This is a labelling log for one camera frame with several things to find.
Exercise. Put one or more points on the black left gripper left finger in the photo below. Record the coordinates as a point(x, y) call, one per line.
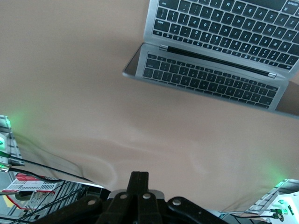
point(126, 205)

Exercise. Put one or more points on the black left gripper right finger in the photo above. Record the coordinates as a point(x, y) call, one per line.
point(149, 207)

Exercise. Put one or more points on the grey laptop with black keys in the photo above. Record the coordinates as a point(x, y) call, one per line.
point(210, 25)

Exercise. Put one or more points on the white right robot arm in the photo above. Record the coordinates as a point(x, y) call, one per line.
point(287, 205)

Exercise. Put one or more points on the red white labelled box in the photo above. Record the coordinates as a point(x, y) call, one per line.
point(28, 185)

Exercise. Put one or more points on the brown table cover cloth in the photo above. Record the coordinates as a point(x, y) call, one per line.
point(70, 70)

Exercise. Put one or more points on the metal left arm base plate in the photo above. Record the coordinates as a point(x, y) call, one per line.
point(13, 144)

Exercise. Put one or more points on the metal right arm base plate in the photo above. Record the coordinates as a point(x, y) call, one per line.
point(280, 186)

